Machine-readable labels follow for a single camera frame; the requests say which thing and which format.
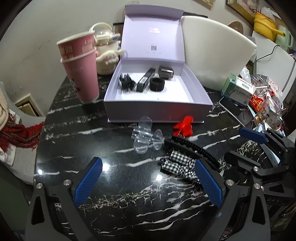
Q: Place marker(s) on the red plastic fan propeller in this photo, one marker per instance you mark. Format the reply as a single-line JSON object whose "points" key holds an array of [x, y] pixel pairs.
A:
{"points": [[184, 128]]}

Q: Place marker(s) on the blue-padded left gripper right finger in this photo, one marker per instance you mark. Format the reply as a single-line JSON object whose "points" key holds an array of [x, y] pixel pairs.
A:
{"points": [[242, 210]]}

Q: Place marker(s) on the cream cartoon dog bottle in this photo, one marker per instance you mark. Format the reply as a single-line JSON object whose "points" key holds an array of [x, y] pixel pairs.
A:
{"points": [[107, 44]]}

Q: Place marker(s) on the dark translucent cube box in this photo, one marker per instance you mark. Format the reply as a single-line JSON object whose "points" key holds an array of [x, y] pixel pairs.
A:
{"points": [[165, 73]]}

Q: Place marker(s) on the small black claw clip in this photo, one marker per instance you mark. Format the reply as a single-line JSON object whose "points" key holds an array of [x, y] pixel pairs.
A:
{"points": [[127, 84]]}

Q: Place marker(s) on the white foam chair back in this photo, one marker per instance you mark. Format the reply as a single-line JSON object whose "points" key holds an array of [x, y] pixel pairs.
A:
{"points": [[214, 50]]}

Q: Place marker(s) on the clear cartoon glass mug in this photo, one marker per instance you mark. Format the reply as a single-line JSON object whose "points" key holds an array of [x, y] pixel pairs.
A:
{"points": [[270, 114]]}

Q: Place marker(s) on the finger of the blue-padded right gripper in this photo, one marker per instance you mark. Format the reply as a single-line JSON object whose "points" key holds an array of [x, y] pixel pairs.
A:
{"points": [[247, 164], [269, 137]]}

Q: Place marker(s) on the black white gingham scrunchie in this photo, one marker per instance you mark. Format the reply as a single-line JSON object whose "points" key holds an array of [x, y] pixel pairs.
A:
{"points": [[180, 165]]}

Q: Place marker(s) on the yellow pot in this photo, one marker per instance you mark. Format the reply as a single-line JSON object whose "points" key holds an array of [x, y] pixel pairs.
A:
{"points": [[266, 27]]}

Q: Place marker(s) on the black rectangular cosmetic box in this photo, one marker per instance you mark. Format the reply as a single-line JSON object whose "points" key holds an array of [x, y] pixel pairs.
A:
{"points": [[144, 81]]}

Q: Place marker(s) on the black tablet device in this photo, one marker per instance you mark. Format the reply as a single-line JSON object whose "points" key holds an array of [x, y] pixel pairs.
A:
{"points": [[240, 114]]}

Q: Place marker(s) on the gold picture frame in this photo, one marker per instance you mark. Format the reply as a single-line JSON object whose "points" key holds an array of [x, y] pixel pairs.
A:
{"points": [[244, 7]]}

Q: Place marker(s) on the green white medicine box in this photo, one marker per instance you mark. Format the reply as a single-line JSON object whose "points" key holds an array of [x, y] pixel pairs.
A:
{"points": [[237, 89]]}

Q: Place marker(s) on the white appliance with cable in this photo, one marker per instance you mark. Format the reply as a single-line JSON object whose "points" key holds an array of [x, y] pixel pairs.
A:
{"points": [[275, 63]]}

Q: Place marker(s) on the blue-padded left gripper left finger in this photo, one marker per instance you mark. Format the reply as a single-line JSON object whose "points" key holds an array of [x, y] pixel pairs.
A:
{"points": [[71, 194]]}

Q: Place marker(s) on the black ring band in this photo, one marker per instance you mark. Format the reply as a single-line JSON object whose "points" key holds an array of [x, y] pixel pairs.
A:
{"points": [[157, 84]]}

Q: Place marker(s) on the red plaid scarf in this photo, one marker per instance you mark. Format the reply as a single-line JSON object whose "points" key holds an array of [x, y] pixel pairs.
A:
{"points": [[20, 136]]}

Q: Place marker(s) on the upper pink paper cup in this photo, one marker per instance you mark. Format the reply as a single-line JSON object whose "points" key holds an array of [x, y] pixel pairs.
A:
{"points": [[76, 45]]}

